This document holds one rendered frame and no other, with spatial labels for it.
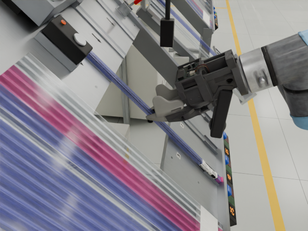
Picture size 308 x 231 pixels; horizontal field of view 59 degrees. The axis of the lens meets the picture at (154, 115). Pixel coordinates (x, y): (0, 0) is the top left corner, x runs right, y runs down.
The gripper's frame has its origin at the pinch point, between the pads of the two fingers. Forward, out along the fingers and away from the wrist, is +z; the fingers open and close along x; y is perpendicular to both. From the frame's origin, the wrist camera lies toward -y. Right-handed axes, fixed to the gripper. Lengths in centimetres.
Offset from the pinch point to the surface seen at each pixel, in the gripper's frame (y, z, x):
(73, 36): 22.9, 2.2, 5.9
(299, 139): -121, -34, -109
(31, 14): 28.7, 6.3, 5.8
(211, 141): -21.6, -5.2, -12.1
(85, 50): 20.1, 1.5, 6.2
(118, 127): -17.7, 29.6, -29.6
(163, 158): -6.3, -0.3, 7.3
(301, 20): -155, -98, -377
